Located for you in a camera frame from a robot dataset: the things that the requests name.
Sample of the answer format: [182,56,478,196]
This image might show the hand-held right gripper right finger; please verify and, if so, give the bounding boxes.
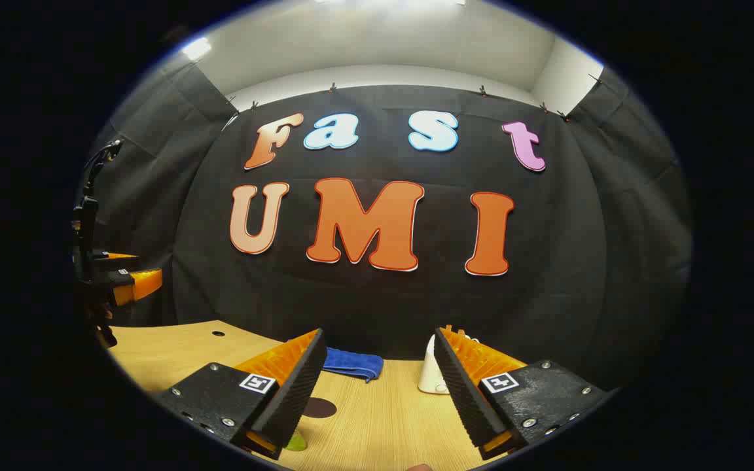
[433,325,615,461]

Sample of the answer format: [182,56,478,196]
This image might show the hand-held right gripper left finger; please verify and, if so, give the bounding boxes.
[156,328,328,461]

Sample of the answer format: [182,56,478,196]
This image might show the dark brown round coaster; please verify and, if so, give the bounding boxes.
[302,397,338,419]

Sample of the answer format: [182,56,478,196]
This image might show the white toaster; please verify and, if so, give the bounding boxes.
[418,334,451,395]

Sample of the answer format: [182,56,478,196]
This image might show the blue folded towel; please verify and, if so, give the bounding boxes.
[322,347,384,383]

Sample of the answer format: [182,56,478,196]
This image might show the black backdrop cloth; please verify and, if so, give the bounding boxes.
[86,62,695,393]

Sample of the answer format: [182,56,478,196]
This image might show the ceiling light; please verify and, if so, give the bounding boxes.
[182,37,213,61]

